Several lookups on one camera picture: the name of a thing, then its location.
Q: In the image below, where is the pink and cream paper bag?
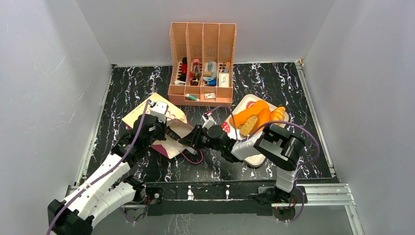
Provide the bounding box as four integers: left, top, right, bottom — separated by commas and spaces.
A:
122, 93, 193, 159

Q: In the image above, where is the brown bread slice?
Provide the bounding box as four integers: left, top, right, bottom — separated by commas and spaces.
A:
239, 116, 258, 137

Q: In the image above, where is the long twisted orange bread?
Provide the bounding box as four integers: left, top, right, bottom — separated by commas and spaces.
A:
229, 100, 269, 128

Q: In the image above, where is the orange baguette bread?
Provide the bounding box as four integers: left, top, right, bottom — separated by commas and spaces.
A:
255, 108, 271, 129

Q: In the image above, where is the small croissant bread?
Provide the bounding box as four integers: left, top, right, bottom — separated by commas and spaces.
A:
270, 106, 286, 121

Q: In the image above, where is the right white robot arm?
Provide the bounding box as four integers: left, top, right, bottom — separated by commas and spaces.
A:
179, 124, 305, 203

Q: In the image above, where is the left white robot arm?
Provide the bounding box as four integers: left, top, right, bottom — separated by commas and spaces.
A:
47, 111, 167, 235

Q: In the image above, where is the small white card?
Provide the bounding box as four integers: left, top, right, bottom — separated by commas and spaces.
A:
204, 93, 216, 99

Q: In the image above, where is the green tube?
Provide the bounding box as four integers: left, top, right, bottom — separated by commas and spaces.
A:
184, 94, 200, 101

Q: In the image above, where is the white small box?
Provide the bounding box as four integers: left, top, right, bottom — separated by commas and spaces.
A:
218, 73, 230, 87

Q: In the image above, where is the red black bottle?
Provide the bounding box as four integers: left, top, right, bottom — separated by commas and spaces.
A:
179, 57, 187, 82

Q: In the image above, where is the pink capped bottle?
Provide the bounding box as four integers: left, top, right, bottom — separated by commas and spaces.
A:
191, 58, 201, 86

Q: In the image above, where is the pink desk organizer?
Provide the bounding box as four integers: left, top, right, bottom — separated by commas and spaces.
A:
168, 22, 237, 107

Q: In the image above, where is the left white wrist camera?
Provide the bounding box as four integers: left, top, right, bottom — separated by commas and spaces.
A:
149, 101, 169, 123

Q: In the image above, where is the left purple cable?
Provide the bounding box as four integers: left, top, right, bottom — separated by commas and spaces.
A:
45, 98, 153, 235

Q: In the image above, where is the purple cable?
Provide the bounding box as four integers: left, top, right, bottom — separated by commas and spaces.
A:
45, 98, 153, 235
201, 104, 321, 224

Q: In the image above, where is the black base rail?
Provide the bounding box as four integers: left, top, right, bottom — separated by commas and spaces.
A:
147, 180, 308, 216

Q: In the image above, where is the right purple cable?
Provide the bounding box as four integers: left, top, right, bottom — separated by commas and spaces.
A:
201, 104, 321, 224

